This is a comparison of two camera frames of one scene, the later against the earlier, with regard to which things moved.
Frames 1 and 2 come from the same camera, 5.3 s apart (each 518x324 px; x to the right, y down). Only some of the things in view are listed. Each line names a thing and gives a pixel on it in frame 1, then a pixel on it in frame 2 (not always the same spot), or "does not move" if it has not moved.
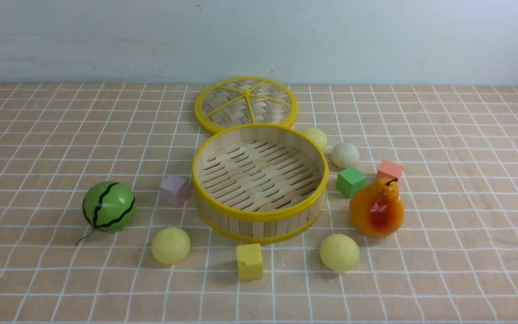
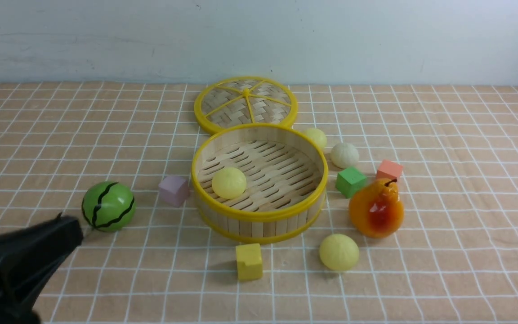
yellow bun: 171,245 -> 229,183
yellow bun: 339,252 does not move
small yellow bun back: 319,136 does not move
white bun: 345,155 does not move
